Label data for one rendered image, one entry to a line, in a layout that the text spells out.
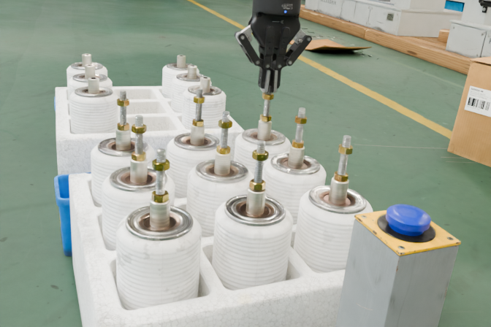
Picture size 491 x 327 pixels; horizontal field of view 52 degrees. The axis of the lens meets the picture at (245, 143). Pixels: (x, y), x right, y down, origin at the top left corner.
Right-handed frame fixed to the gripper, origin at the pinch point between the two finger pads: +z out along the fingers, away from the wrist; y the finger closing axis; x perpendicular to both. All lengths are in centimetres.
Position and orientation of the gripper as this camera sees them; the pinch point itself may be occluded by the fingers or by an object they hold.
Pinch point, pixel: (269, 79)
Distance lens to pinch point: 83.3
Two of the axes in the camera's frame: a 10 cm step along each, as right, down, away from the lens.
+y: 9.5, -0.4, 3.2
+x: -3.2, -3.6, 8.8
